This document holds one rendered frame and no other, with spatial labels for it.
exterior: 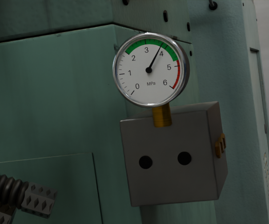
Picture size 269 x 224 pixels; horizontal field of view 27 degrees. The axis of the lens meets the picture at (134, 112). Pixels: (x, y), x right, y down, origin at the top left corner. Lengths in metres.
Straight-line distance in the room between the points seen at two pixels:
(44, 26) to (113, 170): 0.16
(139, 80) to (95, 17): 0.10
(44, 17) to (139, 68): 0.14
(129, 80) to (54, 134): 0.12
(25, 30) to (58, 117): 0.09
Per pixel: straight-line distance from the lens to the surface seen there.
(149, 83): 0.46
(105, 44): 0.54
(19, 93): 0.57
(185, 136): 0.49
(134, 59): 0.47
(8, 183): 0.47
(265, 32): 2.96
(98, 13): 0.54
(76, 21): 0.55
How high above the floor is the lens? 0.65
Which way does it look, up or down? 3 degrees down
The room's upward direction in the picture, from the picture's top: 8 degrees counter-clockwise
